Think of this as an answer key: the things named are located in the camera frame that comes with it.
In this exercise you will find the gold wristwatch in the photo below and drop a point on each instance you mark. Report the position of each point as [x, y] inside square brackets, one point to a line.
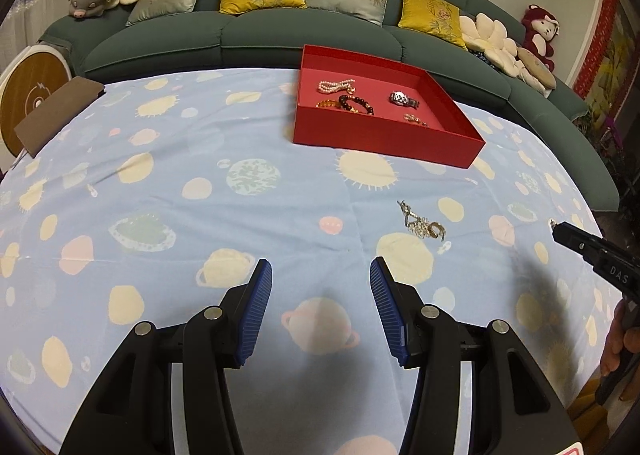
[412, 118]

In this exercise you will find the rhinestone brooch and earrings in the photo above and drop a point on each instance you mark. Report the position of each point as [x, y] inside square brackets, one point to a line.
[415, 225]

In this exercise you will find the green sofa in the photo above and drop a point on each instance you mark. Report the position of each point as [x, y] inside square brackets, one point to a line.
[260, 40]

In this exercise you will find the red wall hanging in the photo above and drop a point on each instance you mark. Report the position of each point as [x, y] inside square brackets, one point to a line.
[595, 45]

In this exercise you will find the silver wristwatch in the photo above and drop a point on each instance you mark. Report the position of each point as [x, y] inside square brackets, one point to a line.
[399, 96]

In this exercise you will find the red monkey plush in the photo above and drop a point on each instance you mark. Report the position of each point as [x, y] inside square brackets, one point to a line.
[540, 37]

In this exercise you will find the person's right hand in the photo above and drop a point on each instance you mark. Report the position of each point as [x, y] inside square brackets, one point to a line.
[612, 340]

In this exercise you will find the white round wood-faced appliance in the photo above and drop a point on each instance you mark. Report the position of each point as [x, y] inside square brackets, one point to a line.
[30, 90]

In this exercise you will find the brown notebook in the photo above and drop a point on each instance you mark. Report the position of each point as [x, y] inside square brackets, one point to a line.
[57, 112]

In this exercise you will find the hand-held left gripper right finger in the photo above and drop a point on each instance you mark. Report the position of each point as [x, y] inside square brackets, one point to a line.
[387, 305]

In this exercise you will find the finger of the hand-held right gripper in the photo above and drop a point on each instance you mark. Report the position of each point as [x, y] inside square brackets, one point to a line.
[575, 240]

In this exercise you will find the red cardboard box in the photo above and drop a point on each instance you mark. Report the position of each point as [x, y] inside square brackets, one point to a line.
[380, 140]

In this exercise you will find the brown mushroom plush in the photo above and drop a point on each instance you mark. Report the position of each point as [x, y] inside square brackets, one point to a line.
[537, 67]

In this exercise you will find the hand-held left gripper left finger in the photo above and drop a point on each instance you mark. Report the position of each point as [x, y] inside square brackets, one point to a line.
[255, 310]

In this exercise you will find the blue planet print tablecloth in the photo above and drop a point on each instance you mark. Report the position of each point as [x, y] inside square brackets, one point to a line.
[200, 235]

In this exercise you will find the hoop earring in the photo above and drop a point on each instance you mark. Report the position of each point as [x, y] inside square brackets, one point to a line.
[439, 227]

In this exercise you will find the white flower cushion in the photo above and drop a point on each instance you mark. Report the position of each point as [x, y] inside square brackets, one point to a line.
[492, 42]

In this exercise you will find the gold bangle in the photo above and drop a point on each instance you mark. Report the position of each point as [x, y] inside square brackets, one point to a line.
[325, 103]

